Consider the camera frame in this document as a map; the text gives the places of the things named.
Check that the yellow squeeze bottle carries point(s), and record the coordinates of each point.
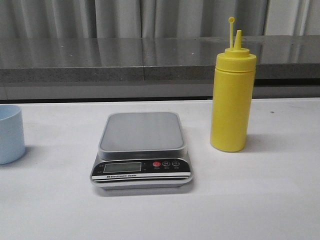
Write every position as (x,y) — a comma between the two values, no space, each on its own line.
(234,76)

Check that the light blue plastic cup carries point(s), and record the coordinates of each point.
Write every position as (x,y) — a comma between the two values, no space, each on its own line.
(12,141)

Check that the silver electronic kitchen scale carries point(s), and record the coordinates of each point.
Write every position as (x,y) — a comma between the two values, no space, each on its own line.
(142,150)

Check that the grey stone counter ledge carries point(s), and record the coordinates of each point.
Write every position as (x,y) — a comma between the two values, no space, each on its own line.
(141,69)

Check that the grey curtain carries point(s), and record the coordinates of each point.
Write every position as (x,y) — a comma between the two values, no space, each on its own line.
(33,19)

